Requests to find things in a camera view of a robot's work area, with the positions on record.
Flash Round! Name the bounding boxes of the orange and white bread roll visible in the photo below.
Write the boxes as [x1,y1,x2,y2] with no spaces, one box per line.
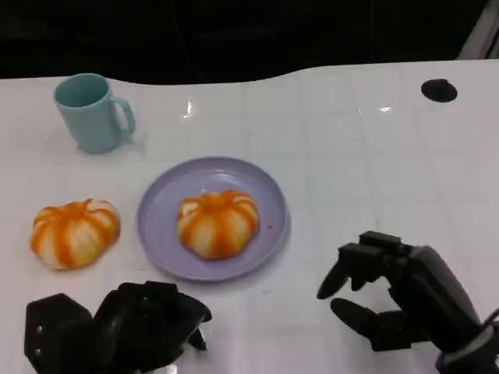
[176,189,260,260]
[30,198,122,271]

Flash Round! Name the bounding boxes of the pale green mug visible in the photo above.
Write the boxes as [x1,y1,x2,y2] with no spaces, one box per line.
[53,73,136,154]

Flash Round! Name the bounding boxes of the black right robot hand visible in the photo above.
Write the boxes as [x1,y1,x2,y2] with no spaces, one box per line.
[316,230,484,354]

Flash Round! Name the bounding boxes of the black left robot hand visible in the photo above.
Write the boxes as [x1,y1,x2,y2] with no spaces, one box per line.
[92,280,213,374]

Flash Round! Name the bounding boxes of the black round table grommet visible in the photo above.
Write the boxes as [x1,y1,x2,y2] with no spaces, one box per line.
[420,78,459,104]

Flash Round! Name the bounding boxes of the grey metal frame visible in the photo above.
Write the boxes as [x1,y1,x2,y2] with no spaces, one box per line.
[458,0,499,60]

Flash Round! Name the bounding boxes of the lilac plate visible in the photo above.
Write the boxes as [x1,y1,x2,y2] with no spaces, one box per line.
[136,156,292,283]

